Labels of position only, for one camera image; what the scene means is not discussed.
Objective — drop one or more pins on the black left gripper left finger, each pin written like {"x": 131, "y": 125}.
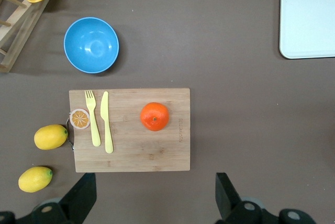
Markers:
{"x": 81, "y": 195}

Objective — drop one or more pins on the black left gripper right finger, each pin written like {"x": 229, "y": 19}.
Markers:
{"x": 227, "y": 200}

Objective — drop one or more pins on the orange mandarin fruit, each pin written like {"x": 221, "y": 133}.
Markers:
{"x": 154, "y": 116}

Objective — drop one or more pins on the yellow lemon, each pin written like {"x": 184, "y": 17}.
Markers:
{"x": 51, "y": 137}
{"x": 35, "y": 179}

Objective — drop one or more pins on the yellow plastic knife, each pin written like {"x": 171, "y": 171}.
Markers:
{"x": 106, "y": 129}

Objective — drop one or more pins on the yellow plastic fork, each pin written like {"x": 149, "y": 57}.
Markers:
{"x": 93, "y": 124}

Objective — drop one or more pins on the toy orange slice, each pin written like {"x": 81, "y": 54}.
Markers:
{"x": 80, "y": 118}

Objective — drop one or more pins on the wooden cutting board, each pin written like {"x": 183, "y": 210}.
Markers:
{"x": 146, "y": 150}

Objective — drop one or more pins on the blue bowl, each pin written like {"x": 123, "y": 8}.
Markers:
{"x": 91, "y": 44}

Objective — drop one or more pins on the wooden drying rack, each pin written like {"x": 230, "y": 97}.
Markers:
{"x": 23, "y": 25}

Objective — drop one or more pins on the cream tray with bear print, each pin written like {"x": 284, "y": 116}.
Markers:
{"x": 306, "y": 20}

